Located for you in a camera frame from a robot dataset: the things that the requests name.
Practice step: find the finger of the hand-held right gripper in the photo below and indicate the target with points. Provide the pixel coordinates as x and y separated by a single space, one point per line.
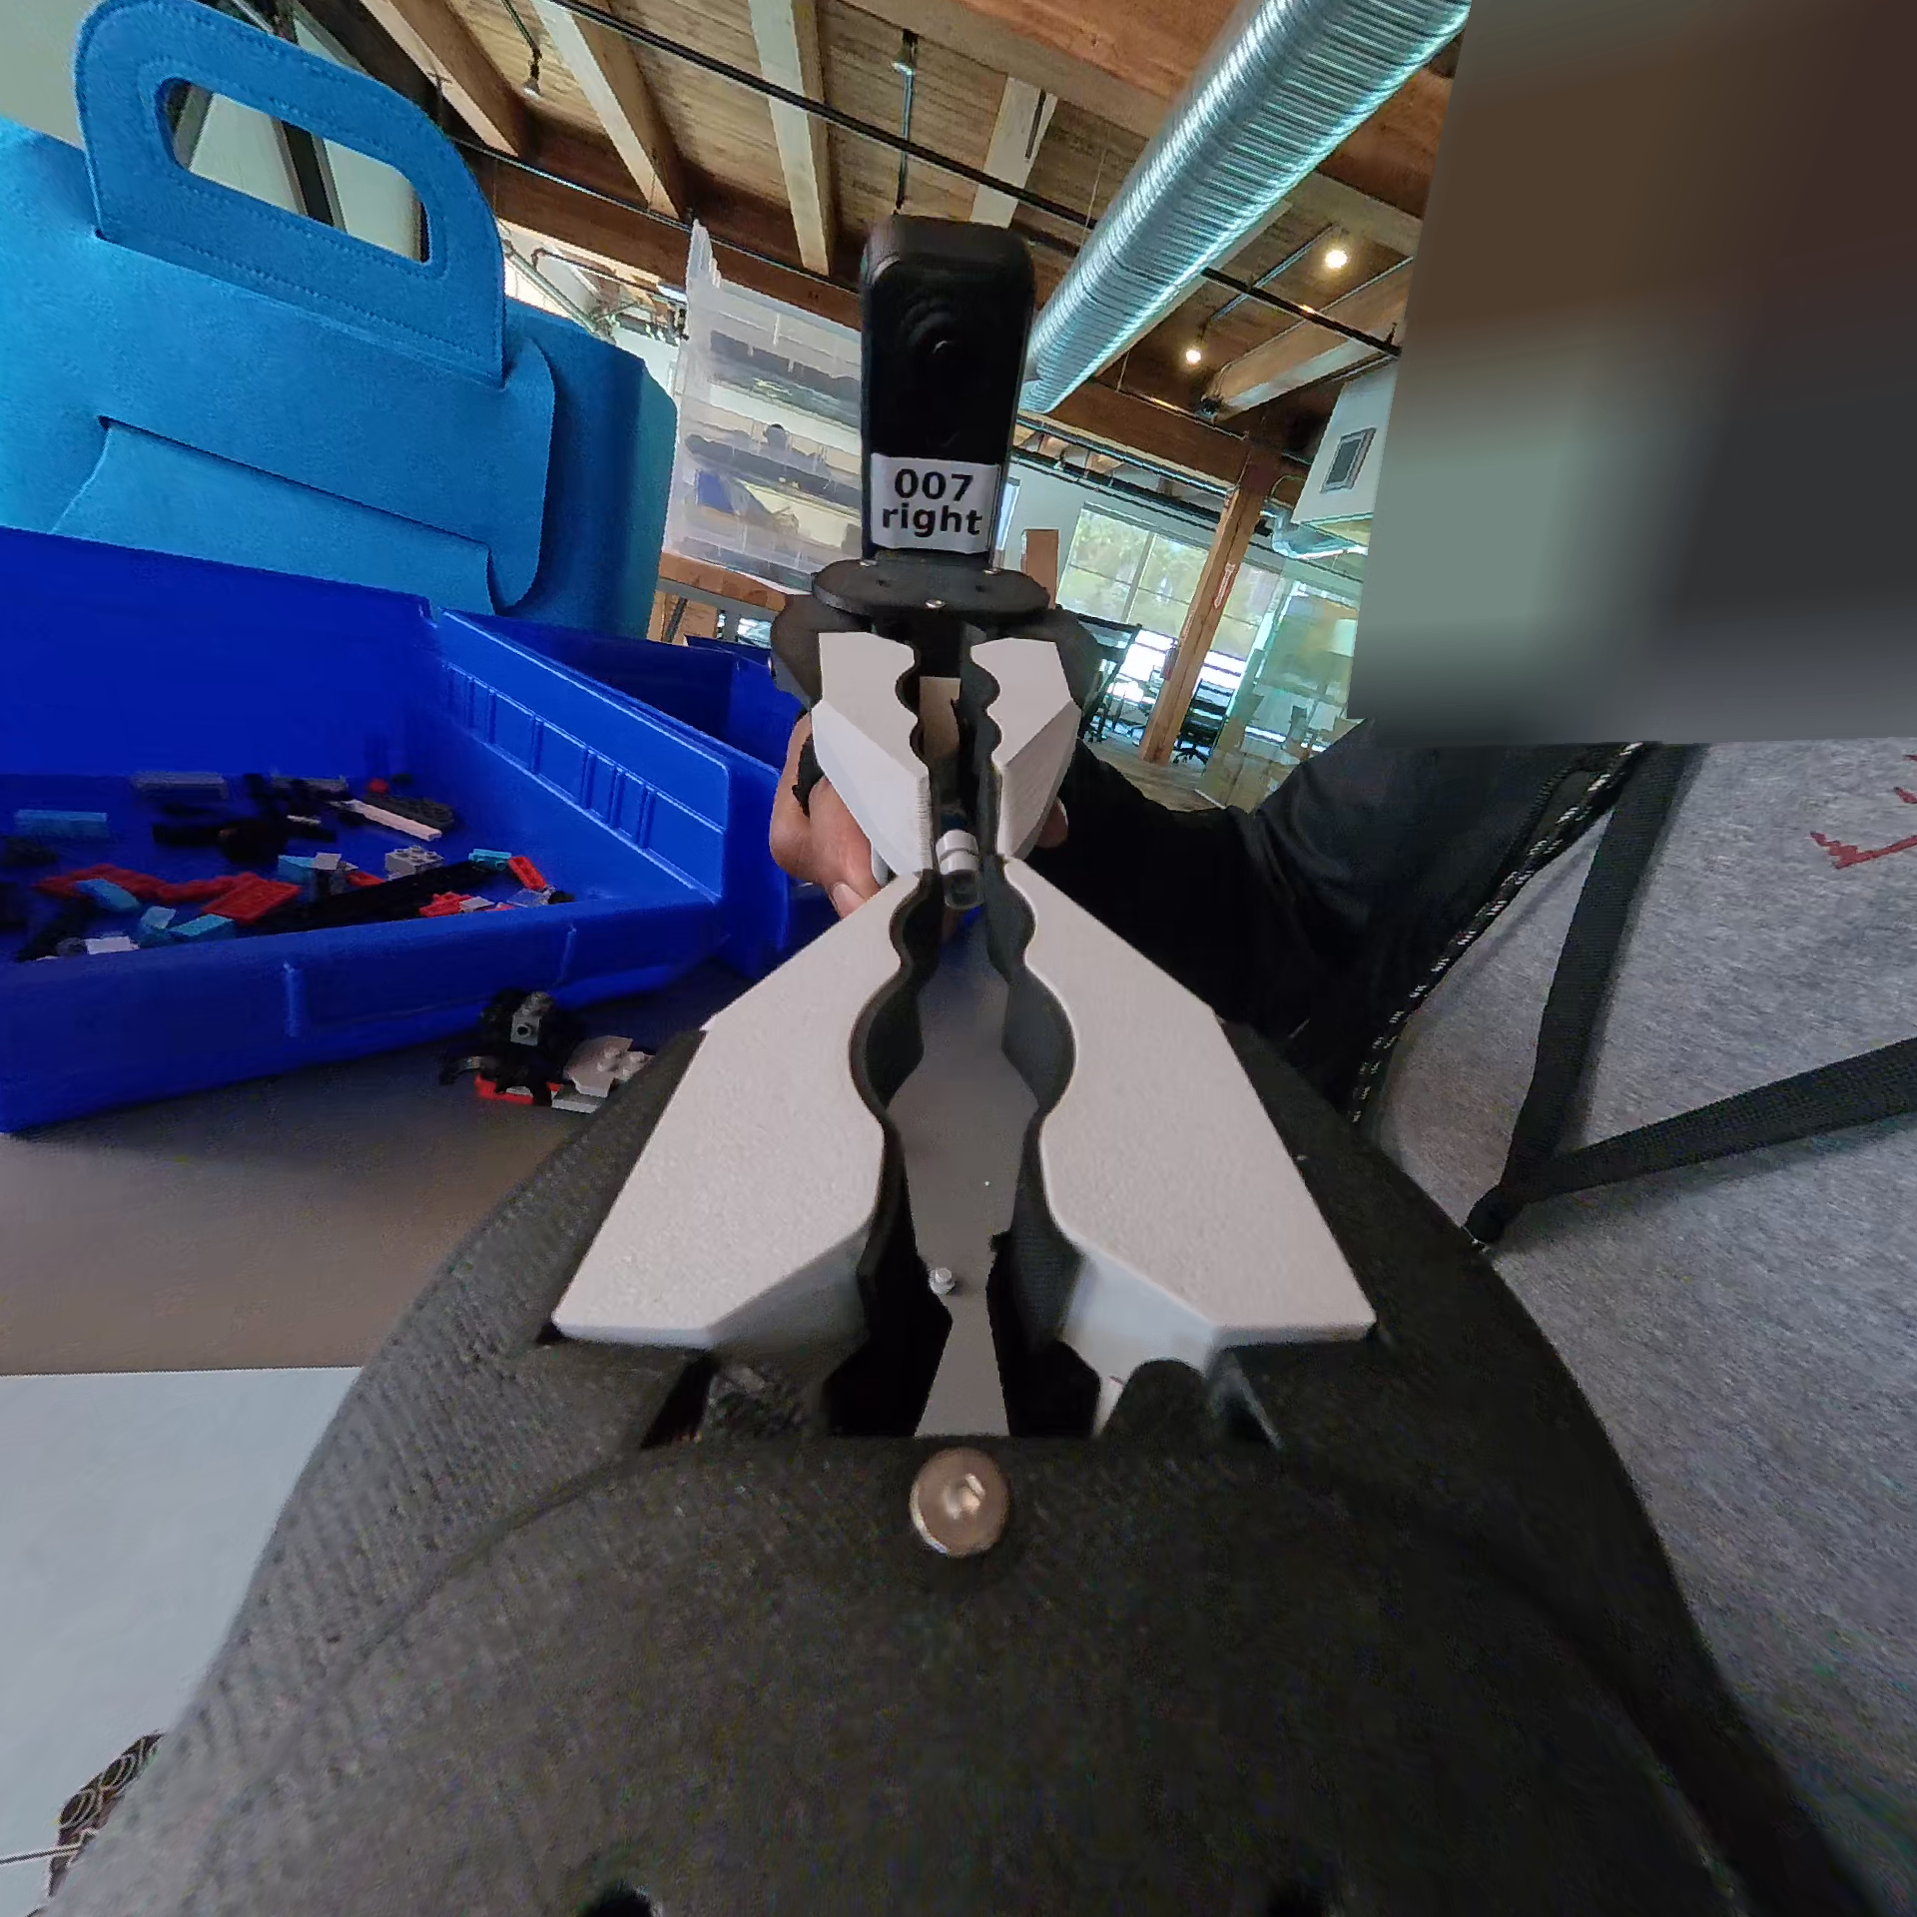
865 750
1035 733

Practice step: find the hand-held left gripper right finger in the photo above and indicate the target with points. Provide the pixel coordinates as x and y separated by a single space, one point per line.
1183 1198

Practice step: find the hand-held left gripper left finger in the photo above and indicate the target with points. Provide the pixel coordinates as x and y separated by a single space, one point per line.
734 1198

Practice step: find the blue plastic bin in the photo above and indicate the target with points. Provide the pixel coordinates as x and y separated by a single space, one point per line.
675 661
149 674

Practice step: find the person's right forearm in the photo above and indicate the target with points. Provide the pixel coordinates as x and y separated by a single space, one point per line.
1199 883

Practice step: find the person's right hand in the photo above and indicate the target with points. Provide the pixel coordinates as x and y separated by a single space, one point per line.
819 854

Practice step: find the clear plastic drawer stack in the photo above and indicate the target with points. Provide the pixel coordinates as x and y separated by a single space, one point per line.
763 420

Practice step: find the grey toy brick model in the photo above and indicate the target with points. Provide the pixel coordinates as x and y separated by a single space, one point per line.
523 1048

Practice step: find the pile of red black toy bricks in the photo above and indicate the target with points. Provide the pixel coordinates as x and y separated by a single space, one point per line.
254 899

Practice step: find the blue felt bag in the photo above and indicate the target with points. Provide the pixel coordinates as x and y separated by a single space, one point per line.
299 420

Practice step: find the white flat sheet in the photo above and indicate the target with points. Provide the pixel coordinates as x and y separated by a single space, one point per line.
136 1572

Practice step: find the wooden support post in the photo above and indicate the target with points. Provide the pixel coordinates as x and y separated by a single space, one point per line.
1213 599

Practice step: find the silver ventilation duct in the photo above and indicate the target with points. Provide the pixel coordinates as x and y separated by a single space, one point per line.
1229 164

